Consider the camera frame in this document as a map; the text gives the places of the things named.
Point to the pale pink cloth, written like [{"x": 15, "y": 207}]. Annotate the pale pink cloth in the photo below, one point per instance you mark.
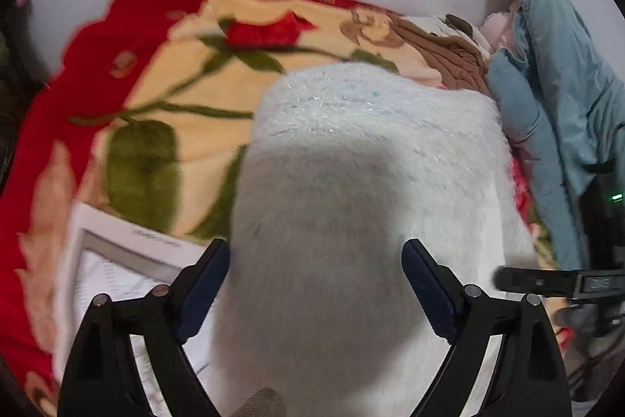
[{"x": 500, "y": 31}]

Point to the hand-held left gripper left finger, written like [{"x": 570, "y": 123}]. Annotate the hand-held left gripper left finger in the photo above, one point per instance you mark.
[{"x": 202, "y": 287}]

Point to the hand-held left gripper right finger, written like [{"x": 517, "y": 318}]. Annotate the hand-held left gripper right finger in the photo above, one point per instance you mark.
[{"x": 429, "y": 290}]

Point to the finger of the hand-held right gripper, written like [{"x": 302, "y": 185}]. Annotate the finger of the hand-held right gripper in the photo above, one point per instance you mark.
[{"x": 532, "y": 281}]

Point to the brown ribbed cloth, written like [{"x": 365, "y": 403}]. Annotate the brown ribbed cloth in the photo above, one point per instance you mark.
[{"x": 454, "y": 60}]

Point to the white fuzzy cardigan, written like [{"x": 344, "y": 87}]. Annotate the white fuzzy cardigan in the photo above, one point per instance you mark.
[{"x": 366, "y": 202}]

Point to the red floral blanket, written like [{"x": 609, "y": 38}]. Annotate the red floral blanket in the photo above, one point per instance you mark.
[{"x": 161, "y": 70}]

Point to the person's grey fuzzy clothing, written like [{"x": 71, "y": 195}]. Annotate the person's grey fuzzy clothing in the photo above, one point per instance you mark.
[{"x": 261, "y": 403}]

